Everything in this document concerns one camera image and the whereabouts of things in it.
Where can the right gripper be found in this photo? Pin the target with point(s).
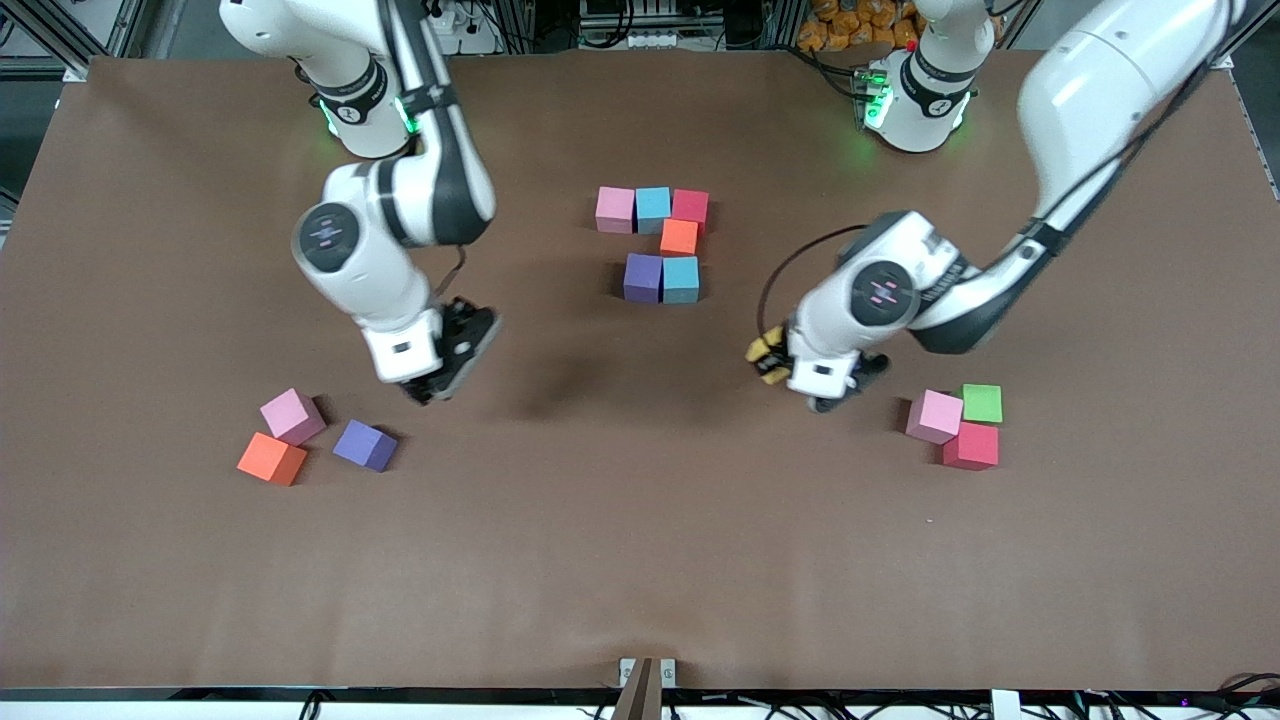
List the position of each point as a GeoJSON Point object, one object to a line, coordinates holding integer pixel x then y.
{"type": "Point", "coordinates": [466, 340]}

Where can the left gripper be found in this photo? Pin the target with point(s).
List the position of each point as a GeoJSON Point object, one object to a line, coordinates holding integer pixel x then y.
{"type": "Point", "coordinates": [868, 367]}

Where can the yellow foam cube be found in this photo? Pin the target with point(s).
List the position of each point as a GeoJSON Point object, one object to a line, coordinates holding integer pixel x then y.
{"type": "Point", "coordinates": [760, 349]}

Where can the purple foam cube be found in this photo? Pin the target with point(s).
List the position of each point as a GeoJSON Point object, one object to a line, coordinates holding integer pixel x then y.
{"type": "Point", "coordinates": [364, 444]}
{"type": "Point", "coordinates": [643, 277]}

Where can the pink foam cube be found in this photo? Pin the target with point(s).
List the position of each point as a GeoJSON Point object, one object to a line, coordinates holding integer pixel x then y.
{"type": "Point", "coordinates": [934, 415]}
{"type": "Point", "coordinates": [290, 415]}
{"type": "Point", "coordinates": [615, 210]}

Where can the blue foam cube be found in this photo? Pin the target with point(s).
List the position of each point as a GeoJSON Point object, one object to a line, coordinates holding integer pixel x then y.
{"type": "Point", "coordinates": [654, 208]}
{"type": "Point", "coordinates": [681, 280]}

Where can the orange foam cube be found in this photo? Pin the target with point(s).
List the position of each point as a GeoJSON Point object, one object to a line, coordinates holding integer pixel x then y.
{"type": "Point", "coordinates": [679, 237]}
{"type": "Point", "coordinates": [270, 457]}

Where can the red foam cube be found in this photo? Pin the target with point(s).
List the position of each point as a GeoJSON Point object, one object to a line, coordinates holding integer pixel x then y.
{"type": "Point", "coordinates": [972, 446]}
{"type": "Point", "coordinates": [690, 205]}

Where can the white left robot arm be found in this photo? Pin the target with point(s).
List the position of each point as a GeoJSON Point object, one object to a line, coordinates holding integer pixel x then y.
{"type": "Point", "coordinates": [1000, 270]}

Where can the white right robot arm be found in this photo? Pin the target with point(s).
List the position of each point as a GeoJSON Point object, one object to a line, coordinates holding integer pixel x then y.
{"type": "Point", "coordinates": [400, 210]}

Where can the green foam cube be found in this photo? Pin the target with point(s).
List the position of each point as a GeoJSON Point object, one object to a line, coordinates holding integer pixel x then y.
{"type": "Point", "coordinates": [982, 403]}

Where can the brown table cover sheet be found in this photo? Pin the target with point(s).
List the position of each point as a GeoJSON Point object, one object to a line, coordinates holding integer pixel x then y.
{"type": "Point", "coordinates": [640, 500]}

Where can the white power strip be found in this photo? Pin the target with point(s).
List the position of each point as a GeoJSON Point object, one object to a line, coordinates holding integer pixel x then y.
{"type": "Point", "coordinates": [465, 25]}

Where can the bag of orange items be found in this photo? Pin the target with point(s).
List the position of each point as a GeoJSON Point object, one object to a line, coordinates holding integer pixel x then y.
{"type": "Point", "coordinates": [850, 25]}

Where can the grey electronics rack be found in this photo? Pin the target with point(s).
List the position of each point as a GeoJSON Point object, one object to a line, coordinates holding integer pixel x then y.
{"type": "Point", "coordinates": [660, 20]}

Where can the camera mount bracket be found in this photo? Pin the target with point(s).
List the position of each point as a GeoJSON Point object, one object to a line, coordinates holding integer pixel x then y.
{"type": "Point", "coordinates": [642, 690]}

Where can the white edge bracket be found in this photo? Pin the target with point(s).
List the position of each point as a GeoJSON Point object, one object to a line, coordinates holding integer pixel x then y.
{"type": "Point", "coordinates": [1005, 705]}

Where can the aluminium frame profile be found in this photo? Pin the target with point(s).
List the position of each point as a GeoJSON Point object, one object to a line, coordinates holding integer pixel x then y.
{"type": "Point", "coordinates": [1240, 35]}
{"type": "Point", "coordinates": [60, 40]}

